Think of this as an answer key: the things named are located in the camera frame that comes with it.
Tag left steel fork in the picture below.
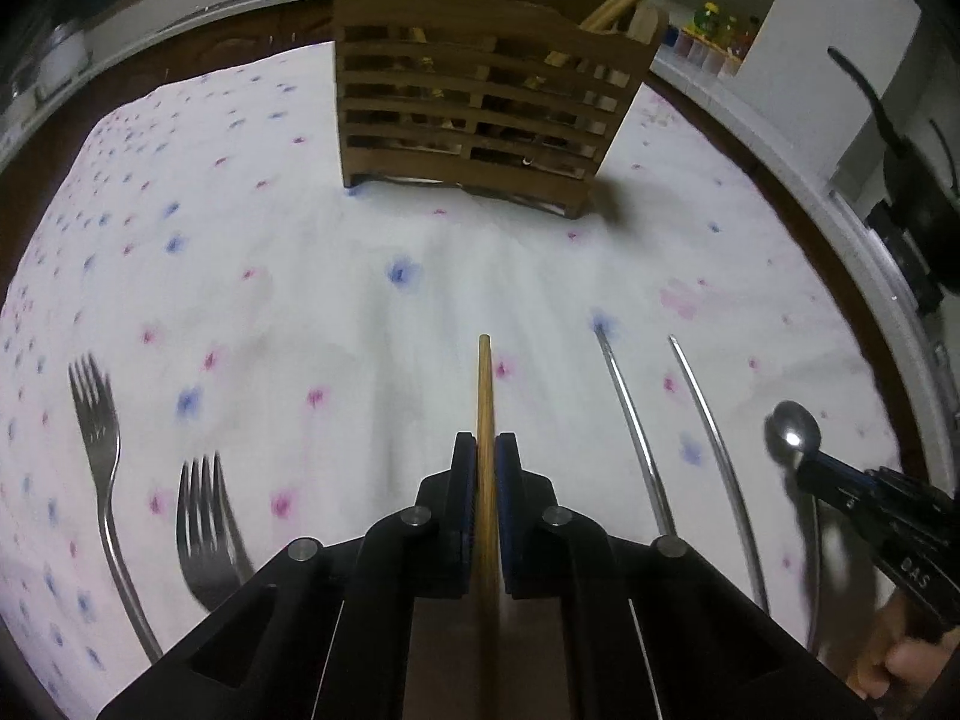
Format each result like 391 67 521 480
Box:
68 355 163 663

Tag steel fork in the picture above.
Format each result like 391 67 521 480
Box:
68 355 163 663
176 454 254 613

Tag black wok with handle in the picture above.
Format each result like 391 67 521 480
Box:
827 46 958 317

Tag small steel spoon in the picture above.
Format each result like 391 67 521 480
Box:
765 400 823 656

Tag yellow oil bottles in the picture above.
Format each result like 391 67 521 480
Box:
690 2 760 59

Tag right steel fork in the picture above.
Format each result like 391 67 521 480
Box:
176 454 254 613

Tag person's right hand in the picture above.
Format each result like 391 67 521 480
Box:
846 590 958 699

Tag steel chopstick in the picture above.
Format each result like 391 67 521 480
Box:
669 335 770 613
594 322 677 535

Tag wooden slatted utensil holder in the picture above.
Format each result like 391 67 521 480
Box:
332 0 667 218

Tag steel chopstick middle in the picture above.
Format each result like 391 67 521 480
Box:
594 322 677 535

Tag floral white tablecloth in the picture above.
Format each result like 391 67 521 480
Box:
2 46 898 718

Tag steel chopstick right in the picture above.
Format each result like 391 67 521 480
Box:
669 335 770 613

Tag bamboo chopstick pair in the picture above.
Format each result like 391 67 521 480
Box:
475 335 500 718

